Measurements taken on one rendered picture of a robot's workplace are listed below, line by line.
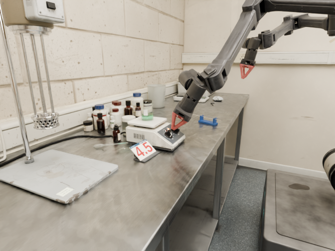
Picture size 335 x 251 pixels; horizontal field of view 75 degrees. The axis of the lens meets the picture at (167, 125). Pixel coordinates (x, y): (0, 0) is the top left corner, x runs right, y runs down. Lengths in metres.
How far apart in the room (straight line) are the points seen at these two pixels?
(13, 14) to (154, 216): 0.53
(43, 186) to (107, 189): 0.16
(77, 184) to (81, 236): 0.18
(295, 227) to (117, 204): 0.85
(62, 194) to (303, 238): 0.94
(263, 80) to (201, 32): 0.75
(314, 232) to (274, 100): 1.33
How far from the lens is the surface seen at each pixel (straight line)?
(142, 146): 0.76
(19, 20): 0.62
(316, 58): 2.19
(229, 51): 0.86
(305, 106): 2.27
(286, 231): 1.15
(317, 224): 1.26
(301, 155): 2.40
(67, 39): 1.14
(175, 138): 0.82
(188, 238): 1.42
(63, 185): 0.64
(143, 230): 0.47
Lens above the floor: 1.07
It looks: 17 degrees down
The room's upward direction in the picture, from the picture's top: straight up
